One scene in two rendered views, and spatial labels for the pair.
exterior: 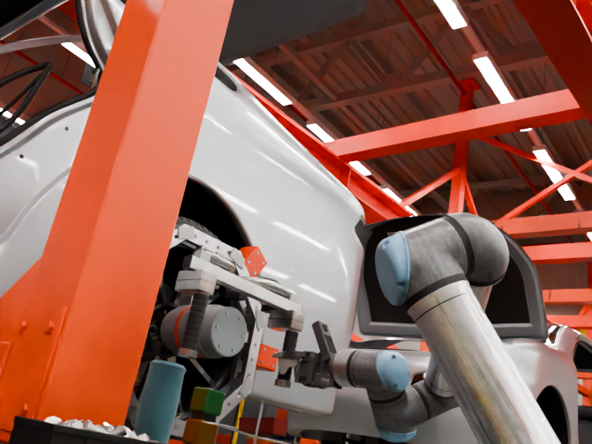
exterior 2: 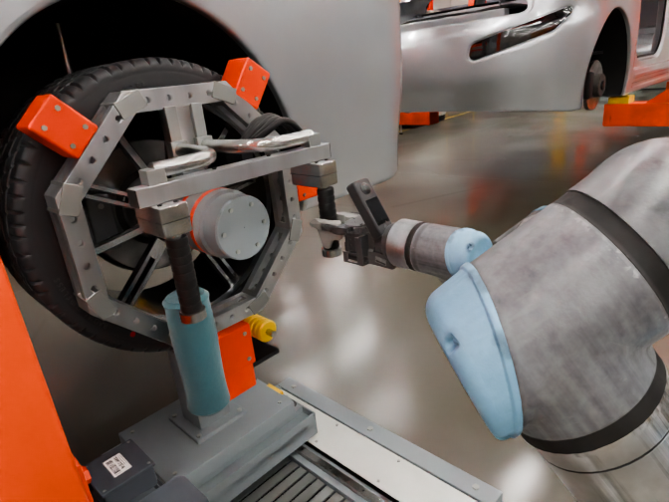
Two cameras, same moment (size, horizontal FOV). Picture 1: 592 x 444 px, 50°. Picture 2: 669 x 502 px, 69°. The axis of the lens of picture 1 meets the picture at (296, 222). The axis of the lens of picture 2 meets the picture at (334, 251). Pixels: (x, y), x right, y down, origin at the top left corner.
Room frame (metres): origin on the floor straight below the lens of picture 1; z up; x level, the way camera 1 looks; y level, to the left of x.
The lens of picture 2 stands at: (0.74, -0.10, 1.12)
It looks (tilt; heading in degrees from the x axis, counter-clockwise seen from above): 20 degrees down; 3
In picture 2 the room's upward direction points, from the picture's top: 6 degrees counter-clockwise
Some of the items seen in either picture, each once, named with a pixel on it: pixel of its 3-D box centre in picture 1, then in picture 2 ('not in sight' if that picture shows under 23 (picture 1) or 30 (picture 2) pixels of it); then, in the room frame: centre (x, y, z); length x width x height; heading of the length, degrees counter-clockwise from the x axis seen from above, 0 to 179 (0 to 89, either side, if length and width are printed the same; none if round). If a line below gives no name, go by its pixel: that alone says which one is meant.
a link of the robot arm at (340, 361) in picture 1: (349, 368); (408, 243); (1.59, -0.20, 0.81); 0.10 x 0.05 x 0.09; 137
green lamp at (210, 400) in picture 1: (207, 401); not in sight; (1.09, 0.09, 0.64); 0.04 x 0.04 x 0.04; 47
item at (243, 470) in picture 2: not in sight; (213, 442); (1.87, 0.37, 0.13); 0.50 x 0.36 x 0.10; 137
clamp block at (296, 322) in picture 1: (285, 320); (313, 171); (1.74, -0.02, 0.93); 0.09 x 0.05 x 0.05; 47
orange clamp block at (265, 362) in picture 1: (259, 357); (301, 183); (1.99, 0.03, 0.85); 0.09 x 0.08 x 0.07; 137
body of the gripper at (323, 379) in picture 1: (321, 369); (373, 240); (1.64, -0.13, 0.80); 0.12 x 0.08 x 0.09; 47
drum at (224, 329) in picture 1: (203, 330); (214, 220); (1.71, 0.19, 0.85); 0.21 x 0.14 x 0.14; 47
